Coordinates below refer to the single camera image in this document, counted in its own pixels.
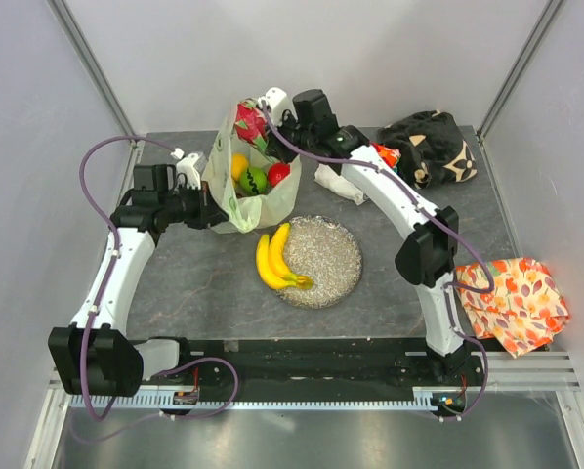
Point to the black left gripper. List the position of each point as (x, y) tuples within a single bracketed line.
[(209, 213)]

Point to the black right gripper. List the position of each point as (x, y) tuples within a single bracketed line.
[(274, 149)]

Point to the red fake apple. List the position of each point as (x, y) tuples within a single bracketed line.
[(277, 173)]

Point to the red fake dragon fruit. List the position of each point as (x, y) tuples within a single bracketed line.
[(250, 125)]

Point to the green fake round fruit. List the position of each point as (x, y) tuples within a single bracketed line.
[(253, 181)]

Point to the avocado print plastic bag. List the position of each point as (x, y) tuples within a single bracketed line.
[(247, 212)]

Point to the yellow fake banana bunch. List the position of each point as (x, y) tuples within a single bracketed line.
[(270, 263)]

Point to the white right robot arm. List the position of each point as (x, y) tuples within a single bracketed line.
[(307, 126)]

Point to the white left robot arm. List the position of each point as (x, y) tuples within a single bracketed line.
[(92, 355)]

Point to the speckled ceramic plate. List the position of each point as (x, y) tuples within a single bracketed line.
[(325, 251)]

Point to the black beige patterned cloth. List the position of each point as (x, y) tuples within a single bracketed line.
[(433, 150)]

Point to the orange floral cloth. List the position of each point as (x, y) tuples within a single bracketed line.
[(524, 312)]

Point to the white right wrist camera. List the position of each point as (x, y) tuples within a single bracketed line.
[(277, 102)]

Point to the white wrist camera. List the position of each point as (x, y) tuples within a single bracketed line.
[(277, 102), (191, 165)]

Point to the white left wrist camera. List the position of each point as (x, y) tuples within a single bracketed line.
[(191, 165)]

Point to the grey slotted cable duct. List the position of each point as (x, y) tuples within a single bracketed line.
[(179, 402)]

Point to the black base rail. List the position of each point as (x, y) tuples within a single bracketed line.
[(403, 362)]

